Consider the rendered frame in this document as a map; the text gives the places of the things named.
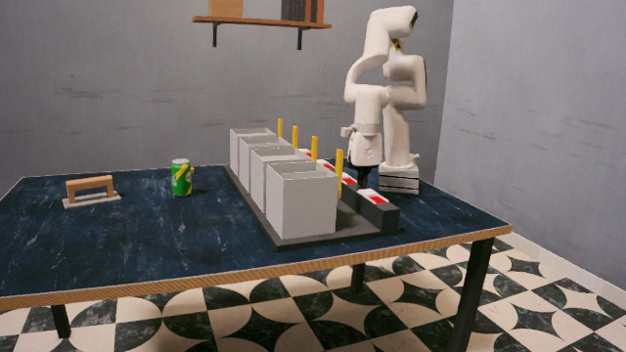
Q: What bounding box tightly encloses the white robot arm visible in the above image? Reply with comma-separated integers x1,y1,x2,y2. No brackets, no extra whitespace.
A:
340,6,426,170

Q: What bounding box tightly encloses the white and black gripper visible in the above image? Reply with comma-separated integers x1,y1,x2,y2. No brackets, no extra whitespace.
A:
347,131,382,187

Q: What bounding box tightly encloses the green drink can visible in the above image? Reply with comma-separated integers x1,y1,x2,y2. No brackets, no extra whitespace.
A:
171,159,192,198

